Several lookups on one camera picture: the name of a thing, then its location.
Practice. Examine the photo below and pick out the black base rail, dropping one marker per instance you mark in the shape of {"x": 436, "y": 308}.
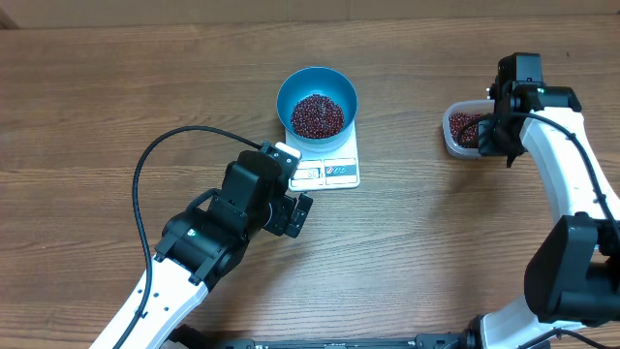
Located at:
{"x": 186, "y": 337}

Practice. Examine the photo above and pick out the teal blue bowl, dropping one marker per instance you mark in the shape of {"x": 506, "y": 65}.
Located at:
{"x": 316, "y": 80}

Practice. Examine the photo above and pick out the white digital kitchen scale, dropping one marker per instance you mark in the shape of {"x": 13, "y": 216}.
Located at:
{"x": 326, "y": 165}

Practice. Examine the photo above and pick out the red adzuki beans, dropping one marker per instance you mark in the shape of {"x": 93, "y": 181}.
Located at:
{"x": 464, "y": 128}

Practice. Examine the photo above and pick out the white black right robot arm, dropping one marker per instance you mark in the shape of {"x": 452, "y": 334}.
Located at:
{"x": 572, "y": 281}

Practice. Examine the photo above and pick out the clear plastic food container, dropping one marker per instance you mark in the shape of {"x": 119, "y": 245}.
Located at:
{"x": 472, "y": 106}

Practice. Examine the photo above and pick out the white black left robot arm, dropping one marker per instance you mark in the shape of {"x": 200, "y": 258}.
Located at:
{"x": 203, "y": 243}

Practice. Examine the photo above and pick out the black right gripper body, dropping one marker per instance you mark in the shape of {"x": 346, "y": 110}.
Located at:
{"x": 498, "y": 140}

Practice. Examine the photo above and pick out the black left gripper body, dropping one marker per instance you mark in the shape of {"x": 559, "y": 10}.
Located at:
{"x": 281, "y": 211}

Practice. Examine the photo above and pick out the red beans in bowl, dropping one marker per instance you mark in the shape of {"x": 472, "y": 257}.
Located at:
{"x": 317, "y": 117}

